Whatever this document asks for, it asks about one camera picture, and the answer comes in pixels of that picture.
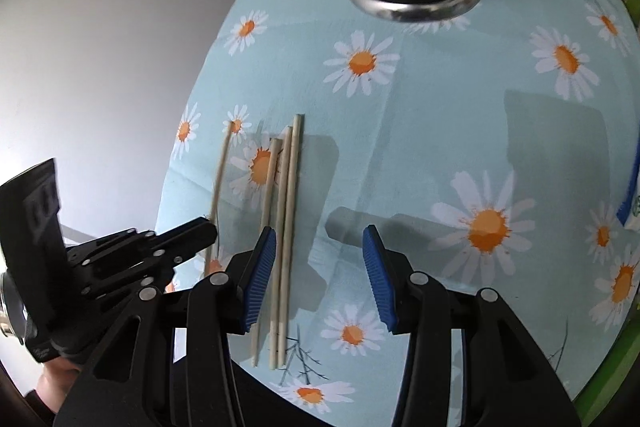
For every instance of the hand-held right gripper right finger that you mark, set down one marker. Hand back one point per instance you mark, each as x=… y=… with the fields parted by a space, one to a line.
x=377 y=277

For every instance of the blue white salt bag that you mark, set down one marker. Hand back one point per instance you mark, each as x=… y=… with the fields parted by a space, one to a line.
x=631 y=202

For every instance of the daisy print blue tablecloth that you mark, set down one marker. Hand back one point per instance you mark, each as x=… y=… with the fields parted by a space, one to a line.
x=425 y=132

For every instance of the person's left hand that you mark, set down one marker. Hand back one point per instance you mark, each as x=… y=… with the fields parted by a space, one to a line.
x=55 y=382

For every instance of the single bamboo chopstick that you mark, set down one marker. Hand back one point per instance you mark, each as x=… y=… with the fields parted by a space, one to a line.
x=294 y=187
x=270 y=187
x=220 y=177
x=282 y=207

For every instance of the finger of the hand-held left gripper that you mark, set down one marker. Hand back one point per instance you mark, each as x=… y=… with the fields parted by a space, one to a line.
x=125 y=282
x=190 y=237

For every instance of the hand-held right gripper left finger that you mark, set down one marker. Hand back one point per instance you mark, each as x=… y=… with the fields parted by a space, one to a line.
x=260 y=277

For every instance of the person's left forearm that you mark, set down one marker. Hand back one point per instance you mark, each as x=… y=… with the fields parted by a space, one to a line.
x=37 y=409

